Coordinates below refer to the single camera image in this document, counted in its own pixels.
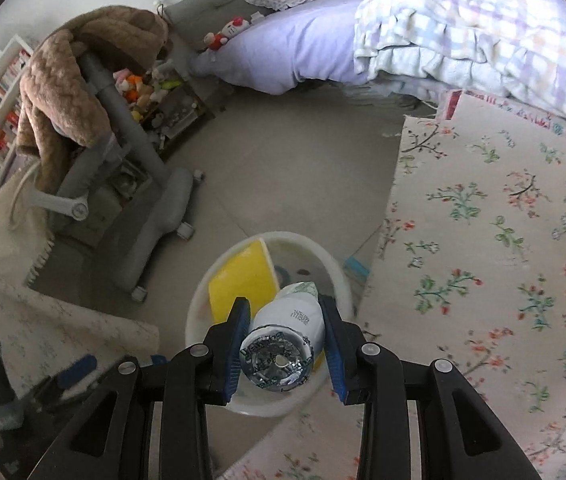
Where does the red white cat plush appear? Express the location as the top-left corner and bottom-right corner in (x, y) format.
(203, 15), (253, 52)

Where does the bed with purple sheet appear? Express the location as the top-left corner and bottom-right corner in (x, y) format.
(190, 0), (379, 96)

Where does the floral print floor mat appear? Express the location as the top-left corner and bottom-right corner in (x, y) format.
(213, 87), (566, 480)

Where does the grey wheeled chair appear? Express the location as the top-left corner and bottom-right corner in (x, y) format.
(28, 52), (199, 303)

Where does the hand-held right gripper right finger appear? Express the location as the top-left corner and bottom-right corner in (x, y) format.
(318, 295), (541, 480)

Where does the brown fleece blanket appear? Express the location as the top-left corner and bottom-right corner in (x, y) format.
(15, 6), (170, 192)

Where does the white floral cloth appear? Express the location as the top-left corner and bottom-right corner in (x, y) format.
(0, 267), (162, 461)

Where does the small teal object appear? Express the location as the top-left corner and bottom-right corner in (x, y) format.
(344, 256), (370, 279)

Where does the plaid duvet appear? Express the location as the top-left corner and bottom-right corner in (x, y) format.
(353, 0), (566, 129)

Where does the white plastic bottle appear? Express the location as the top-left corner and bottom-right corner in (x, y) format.
(239, 281), (327, 394)

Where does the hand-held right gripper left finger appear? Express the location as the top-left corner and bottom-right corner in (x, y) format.
(28, 296), (253, 480)

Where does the white plastic waste bin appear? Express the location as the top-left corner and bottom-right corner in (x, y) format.
(185, 231), (355, 417)

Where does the pile of plush toys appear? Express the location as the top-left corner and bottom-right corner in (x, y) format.
(113, 67), (184, 122)

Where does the yellow sponge pad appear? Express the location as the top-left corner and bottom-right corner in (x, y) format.
(208, 239), (280, 333)

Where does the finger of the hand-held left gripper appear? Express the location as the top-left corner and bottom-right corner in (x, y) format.
(30, 354), (98, 409)

